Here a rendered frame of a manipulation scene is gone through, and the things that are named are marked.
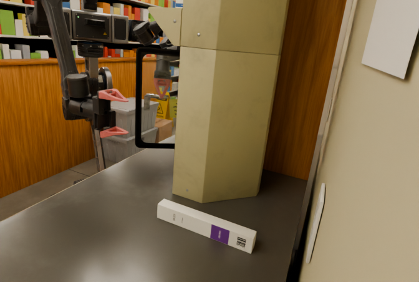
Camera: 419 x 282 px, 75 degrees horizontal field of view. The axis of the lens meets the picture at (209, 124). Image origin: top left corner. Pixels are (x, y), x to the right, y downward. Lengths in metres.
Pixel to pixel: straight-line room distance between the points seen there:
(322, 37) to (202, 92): 0.49
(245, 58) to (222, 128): 0.21
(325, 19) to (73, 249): 1.01
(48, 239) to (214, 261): 0.40
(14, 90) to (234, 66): 2.25
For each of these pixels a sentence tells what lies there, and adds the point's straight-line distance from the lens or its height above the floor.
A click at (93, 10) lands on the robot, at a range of 1.71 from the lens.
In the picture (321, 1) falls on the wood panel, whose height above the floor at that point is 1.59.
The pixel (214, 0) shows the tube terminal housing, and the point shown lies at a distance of 0.77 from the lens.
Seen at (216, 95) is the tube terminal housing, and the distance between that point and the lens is 0.78.
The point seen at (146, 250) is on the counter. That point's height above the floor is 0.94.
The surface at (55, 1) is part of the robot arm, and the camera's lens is 1.08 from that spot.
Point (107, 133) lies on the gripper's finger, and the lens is 0.86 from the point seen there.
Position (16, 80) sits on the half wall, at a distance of 2.79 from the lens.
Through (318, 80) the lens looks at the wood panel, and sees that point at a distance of 1.07.
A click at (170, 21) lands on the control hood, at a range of 0.83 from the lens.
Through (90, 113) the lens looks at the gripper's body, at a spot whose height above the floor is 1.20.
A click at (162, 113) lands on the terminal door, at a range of 1.11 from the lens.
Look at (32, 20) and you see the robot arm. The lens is 1.42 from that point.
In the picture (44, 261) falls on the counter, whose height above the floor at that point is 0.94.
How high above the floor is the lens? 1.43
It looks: 17 degrees down
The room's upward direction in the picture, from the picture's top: 5 degrees clockwise
